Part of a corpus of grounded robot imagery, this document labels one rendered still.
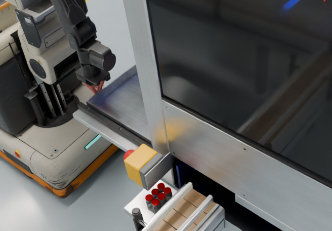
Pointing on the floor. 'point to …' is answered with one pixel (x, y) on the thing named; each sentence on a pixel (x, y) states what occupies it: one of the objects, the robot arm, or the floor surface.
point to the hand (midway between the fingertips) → (98, 93)
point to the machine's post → (147, 68)
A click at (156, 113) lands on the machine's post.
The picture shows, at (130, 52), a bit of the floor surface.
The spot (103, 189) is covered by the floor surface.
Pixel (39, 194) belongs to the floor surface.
